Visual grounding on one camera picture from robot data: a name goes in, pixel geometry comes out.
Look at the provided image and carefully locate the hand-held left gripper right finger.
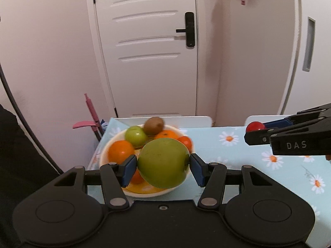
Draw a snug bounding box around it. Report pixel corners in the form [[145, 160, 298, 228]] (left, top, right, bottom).
[[190, 153, 281, 209]]

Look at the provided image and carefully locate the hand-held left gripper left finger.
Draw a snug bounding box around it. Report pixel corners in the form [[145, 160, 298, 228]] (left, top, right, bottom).
[[47, 154, 137, 210]]

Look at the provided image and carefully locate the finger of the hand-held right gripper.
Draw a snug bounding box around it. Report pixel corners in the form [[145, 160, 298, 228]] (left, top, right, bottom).
[[244, 117, 331, 156], [264, 103, 331, 129]]

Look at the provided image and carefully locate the red cherry tomato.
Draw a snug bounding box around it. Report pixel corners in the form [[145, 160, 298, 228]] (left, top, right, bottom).
[[246, 121, 266, 133]]

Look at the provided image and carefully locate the large orange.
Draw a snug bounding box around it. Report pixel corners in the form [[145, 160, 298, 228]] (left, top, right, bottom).
[[107, 140, 135, 164]]

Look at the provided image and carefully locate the orange-red tomato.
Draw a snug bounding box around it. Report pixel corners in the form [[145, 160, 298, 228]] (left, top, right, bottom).
[[177, 136, 193, 153]]

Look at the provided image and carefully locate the large green apple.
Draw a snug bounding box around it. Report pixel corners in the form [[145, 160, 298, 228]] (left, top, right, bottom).
[[137, 138, 190, 189]]

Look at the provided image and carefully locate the cream bowl with yellow inside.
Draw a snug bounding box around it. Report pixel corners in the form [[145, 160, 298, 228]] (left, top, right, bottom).
[[100, 124, 194, 198]]

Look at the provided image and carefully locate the brown kiwi with green sticker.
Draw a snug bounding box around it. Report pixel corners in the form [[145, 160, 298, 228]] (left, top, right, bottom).
[[143, 117, 165, 136]]

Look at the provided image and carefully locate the white chair back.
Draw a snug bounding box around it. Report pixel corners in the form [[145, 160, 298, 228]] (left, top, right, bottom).
[[244, 115, 293, 127]]

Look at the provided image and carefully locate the small green apple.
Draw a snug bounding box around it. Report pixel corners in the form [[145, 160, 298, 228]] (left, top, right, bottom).
[[125, 125, 149, 146]]

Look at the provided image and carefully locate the white sliding door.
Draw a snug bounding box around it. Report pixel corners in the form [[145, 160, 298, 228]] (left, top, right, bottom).
[[279, 0, 331, 115]]

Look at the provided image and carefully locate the pink folding chair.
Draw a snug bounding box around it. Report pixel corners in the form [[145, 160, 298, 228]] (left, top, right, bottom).
[[72, 93, 104, 142]]

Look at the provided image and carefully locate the white panelled door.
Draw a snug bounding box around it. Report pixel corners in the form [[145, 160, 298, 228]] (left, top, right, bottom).
[[85, 0, 215, 119]]

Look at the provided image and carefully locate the person's dark clothing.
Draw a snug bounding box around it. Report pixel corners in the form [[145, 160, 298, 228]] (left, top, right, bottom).
[[0, 103, 62, 248]]

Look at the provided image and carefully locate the grey recessed door handle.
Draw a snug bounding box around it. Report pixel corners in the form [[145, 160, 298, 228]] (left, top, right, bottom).
[[302, 17, 316, 71]]

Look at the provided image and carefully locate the black cable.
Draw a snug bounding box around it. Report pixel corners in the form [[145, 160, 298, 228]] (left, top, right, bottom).
[[0, 64, 64, 174]]

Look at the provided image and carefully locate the black door lock handle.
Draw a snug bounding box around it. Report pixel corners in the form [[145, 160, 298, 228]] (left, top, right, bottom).
[[176, 12, 196, 48]]

